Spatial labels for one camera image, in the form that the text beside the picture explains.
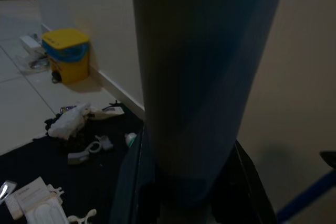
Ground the yellow pedal bin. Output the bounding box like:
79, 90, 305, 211
41, 28, 91, 86

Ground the cream paper bag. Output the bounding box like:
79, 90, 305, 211
90, 105, 125, 121

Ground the grey tape roll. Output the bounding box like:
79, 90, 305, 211
67, 150, 90, 166

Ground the white carton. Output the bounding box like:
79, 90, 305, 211
19, 34, 44, 52

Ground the white flat box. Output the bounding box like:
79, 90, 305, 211
16, 176, 50, 210

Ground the white green tube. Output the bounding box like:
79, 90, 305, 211
123, 132, 138, 147

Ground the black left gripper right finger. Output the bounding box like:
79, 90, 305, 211
212, 140, 278, 224

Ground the black floor mat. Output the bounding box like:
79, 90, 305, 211
0, 108, 148, 224

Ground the white skirting board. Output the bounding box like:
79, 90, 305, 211
40, 23, 146, 120

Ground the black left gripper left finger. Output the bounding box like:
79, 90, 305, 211
110, 125, 161, 224

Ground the small silver topped box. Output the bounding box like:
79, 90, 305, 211
0, 180, 18, 205

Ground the white plastic bag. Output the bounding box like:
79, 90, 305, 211
47, 102, 93, 140

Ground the blue bin liner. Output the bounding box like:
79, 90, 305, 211
41, 38, 90, 63

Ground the black plastic hanger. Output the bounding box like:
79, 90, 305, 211
101, 100, 123, 112

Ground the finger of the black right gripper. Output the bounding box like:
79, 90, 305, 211
319, 150, 336, 168

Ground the clear plastic packaging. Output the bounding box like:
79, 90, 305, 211
15, 50, 53, 74

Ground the blue long-handled dustpan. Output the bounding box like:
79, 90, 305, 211
277, 168, 336, 221

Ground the white plastic clothes peg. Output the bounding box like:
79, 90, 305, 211
67, 209, 98, 224
46, 184, 65, 200
98, 134, 114, 152

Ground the white sticks package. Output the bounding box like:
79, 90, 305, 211
25, 196, 65, 224

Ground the white slim box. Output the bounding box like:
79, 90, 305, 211
5, 197, 25, 221

